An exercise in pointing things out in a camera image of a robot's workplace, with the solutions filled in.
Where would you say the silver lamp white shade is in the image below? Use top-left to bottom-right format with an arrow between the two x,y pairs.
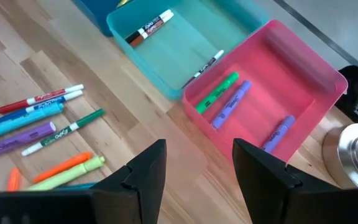
321,123 -> 358,190

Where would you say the purple Sharpie highlighter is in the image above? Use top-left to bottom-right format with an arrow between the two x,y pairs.
261,114 -> 296,153
211,80 -> 252,130
0,121 -> 57,163

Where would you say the pink plastic bin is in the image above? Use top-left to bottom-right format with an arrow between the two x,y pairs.
181,19 -> 349,164

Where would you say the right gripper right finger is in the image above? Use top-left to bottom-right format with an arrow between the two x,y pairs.
232,138 -> 344,224

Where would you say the orange highlighter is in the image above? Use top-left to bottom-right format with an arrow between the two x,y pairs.
6,167 -> 22,192
32,151 -> 93,184

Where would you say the yellow-green Sharpie highlighter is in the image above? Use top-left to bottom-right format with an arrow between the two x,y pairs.
26,155 -> 106,192

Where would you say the green Expo marker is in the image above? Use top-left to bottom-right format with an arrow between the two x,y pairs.
21,108 -> 105,157

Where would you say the black Expo marker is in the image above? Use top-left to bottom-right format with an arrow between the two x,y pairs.
125,9 -> 173,44

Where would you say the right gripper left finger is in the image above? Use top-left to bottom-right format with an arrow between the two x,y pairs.
91,139 -> 167,224

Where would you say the brown Expo marker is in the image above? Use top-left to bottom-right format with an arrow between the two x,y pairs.
128,11 -> 175,49

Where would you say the green Sharpie highlighter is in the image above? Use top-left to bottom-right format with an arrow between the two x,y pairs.
195,72 -> 240,114

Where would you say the teal highlighter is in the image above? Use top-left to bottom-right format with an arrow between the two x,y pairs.
0,103 -> 64,141

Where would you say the blue plastic bin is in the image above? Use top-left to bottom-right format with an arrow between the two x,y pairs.
71,0 -> 127,37

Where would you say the thin plum Expo marker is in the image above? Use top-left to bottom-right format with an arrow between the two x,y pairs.
181,49 -> 225,90

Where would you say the black curved handle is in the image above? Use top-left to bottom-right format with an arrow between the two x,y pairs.
335,64 -> 358,114

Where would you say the blue Expo marker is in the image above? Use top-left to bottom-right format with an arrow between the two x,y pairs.
0,90 -> 83,124

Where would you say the teal plastic bin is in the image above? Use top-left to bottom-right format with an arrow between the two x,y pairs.
106,0 -> 270,101

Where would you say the red Expo marker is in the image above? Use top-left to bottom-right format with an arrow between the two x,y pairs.
0,83 -> 85,114

